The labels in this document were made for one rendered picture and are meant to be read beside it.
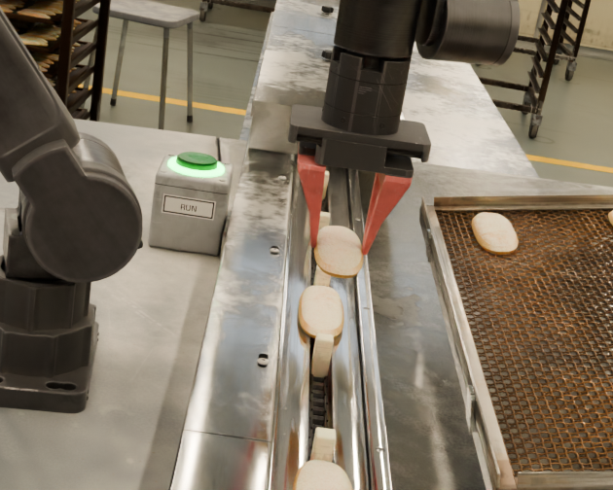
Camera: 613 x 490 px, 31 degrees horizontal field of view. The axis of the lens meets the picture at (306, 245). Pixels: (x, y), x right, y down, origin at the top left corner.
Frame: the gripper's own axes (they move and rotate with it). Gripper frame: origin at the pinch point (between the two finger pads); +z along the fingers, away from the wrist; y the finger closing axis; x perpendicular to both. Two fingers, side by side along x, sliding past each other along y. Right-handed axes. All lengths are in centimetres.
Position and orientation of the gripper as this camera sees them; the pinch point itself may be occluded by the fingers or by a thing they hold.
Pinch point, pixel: (340, 238)
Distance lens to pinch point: 85.3
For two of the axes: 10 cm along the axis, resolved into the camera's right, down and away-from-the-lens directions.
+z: -1.5, 9.2, 3.5
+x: -0.1, 3.5, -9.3
